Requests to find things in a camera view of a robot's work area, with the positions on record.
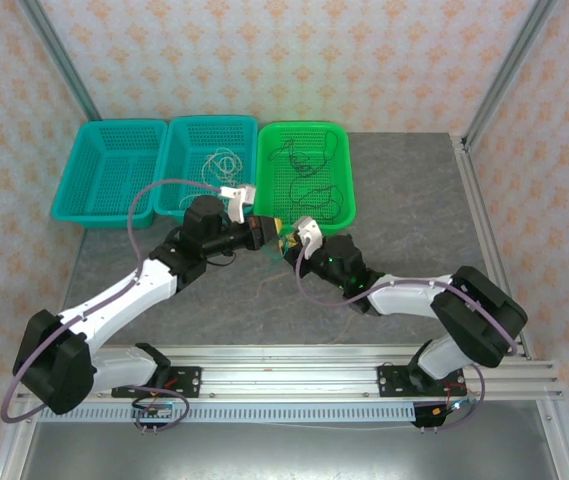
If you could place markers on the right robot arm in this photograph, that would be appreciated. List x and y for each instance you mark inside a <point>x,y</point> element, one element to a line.
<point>404,300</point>

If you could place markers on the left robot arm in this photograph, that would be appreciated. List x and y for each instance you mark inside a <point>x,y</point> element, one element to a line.
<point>124,295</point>

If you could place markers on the green plastic basket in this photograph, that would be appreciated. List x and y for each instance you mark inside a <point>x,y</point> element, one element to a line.
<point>274,200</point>

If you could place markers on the teal plastic basket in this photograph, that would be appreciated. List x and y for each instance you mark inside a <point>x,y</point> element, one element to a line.
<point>109,175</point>
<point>194,145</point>

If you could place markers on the small circuit board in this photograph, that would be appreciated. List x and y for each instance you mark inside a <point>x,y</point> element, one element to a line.
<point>154,411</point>
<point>446,409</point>

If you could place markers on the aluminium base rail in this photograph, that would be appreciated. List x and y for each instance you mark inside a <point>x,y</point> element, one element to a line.
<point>289,375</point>

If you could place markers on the aluminium side rail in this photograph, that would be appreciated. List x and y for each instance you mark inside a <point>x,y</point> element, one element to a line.
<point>479,225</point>
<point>9,460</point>

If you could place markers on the aluminium frame post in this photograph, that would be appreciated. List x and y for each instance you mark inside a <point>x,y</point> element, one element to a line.
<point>509,70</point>
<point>64,60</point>

